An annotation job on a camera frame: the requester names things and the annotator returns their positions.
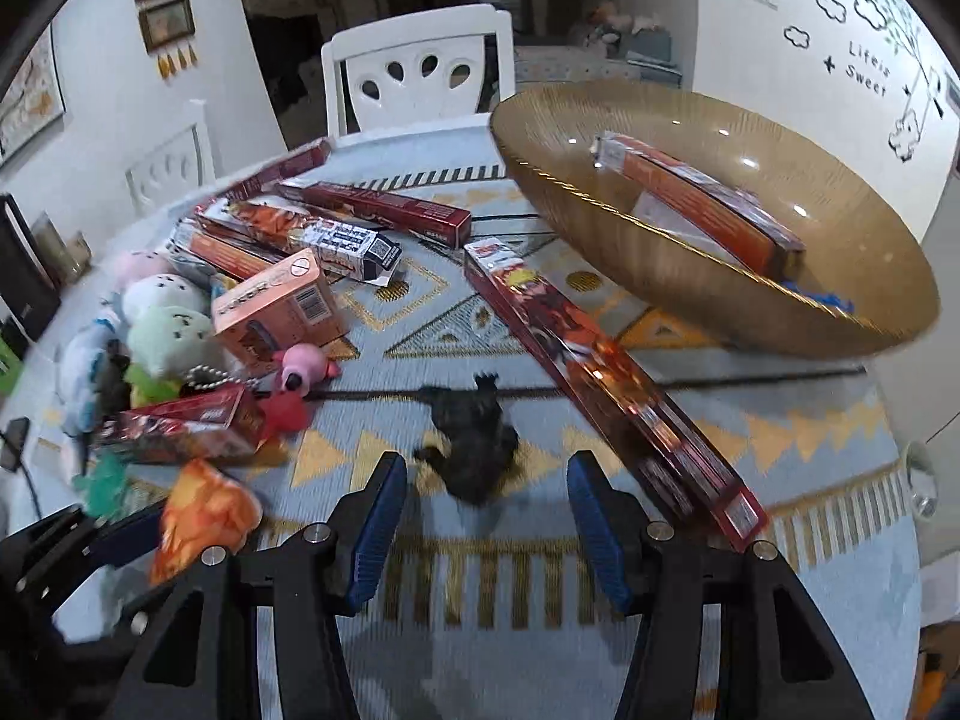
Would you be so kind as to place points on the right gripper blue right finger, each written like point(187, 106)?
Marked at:
point(607, 523)

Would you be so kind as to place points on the orange snack packet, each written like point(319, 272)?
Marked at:
point(205, 508)

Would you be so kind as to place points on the white woven waste basket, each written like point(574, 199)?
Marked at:
point(923, 493)

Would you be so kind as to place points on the white plush ball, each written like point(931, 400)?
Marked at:
point(163, 290)

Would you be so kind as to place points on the lower small framed picture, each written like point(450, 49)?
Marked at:
point(166, 23)

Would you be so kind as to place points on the pink plush toy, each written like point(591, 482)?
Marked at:
point(136, 265)

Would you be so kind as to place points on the far dark red box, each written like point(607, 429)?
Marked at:
point(291, 164)

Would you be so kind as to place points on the green star toy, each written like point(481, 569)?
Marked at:
point(103, 487)

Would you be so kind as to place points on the patterned blue table mat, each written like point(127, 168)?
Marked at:
point(491, 613)

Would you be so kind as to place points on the dark red long box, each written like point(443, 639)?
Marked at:
point(445, 224)

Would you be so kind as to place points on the blue grey plush toy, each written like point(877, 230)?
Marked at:
point(91, 372)

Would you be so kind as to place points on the black thermos flask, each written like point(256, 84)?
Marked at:
point(28, 290)

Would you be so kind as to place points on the long naruto pen box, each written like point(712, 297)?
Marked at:
point(670, 456)

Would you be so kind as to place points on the orange pink small carton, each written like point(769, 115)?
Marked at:
point(285, 304)

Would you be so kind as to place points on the blue monster figurine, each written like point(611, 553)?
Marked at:
point(828, 299)

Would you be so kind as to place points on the amber ribbed glass bowl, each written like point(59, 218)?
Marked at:
point(856, 246)

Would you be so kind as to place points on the glass cup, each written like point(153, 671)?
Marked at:
point(67, 260)

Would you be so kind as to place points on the white dining chair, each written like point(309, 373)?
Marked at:
point(417, 69)

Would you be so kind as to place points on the pale green plush ball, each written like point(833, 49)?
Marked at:
point(167, 341)

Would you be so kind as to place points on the pink flamingo toy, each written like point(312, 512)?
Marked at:
point(303, 367)

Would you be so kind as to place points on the naruto white blue long box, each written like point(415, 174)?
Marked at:
point(346, 249)

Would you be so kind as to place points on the red short box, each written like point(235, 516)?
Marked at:
point(223, 425)

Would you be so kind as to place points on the black monster figurine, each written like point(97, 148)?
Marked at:
point(481, 445)

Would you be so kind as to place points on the butterfly wall painting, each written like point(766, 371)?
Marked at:
point(33, 101)

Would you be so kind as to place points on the orange white long box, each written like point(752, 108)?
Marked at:
point(680, 200)

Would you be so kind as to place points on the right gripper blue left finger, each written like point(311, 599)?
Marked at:
point(378, 508)

